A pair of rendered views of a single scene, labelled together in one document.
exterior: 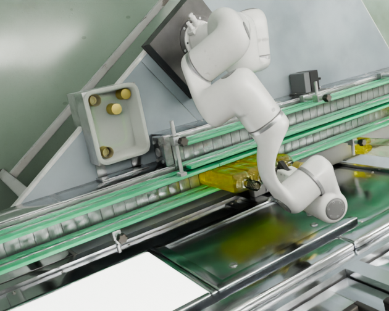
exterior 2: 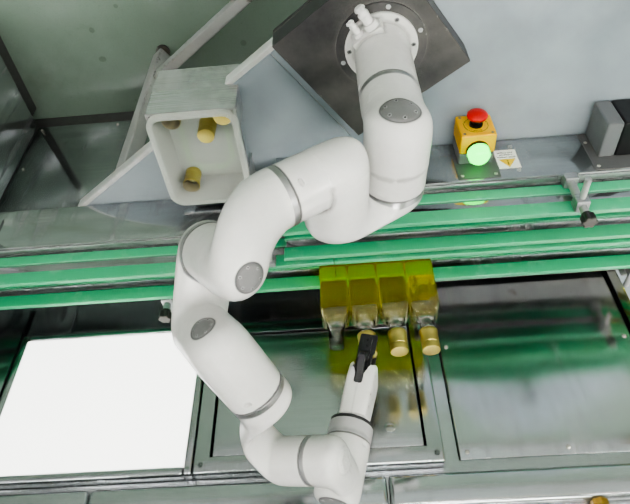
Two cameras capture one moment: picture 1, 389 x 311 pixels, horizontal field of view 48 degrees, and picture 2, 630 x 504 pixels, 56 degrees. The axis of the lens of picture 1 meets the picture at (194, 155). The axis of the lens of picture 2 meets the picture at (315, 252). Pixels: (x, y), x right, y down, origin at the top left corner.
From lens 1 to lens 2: 97 cm
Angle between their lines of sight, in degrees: 44
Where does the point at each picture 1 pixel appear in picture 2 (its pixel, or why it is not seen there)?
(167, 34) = (311, 32)
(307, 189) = (291, 480)
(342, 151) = not seen: hidden behind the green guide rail
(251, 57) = (334, 234)
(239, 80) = (197, 361)
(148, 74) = (282, 76)
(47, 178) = (120, 185)
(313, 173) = (305, 471)
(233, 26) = (215, 276)
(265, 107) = (233, 400)
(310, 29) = not seen: outside the picture
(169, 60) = (309, 74)
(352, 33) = not seen: outside the picture
